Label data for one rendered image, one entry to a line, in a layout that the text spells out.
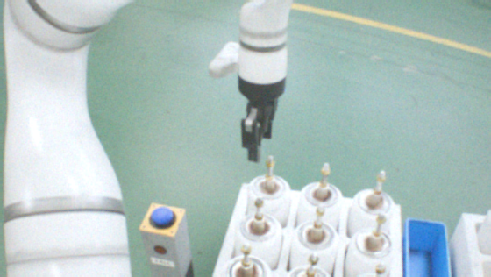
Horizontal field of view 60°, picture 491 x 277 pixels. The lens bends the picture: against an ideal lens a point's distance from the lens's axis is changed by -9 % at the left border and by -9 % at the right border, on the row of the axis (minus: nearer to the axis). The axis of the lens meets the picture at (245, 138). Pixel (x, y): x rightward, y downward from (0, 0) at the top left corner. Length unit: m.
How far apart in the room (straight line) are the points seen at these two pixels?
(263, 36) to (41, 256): 0.45
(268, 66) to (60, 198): 0.43
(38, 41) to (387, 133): 1.40
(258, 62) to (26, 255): 0.45
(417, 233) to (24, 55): 1.05
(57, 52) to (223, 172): 1.07
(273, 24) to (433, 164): 1.05
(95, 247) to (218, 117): 1.38
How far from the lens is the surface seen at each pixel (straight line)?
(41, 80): 0.40
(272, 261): 0.97
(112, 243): 0.32
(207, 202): 1.35
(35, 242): 0.32
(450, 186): 1.53
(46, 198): 0.32
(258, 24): 0.64
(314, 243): 0.93
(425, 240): 1.26
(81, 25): 0.38
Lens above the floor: 0.97
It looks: 38 degrees down
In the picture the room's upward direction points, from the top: straight up
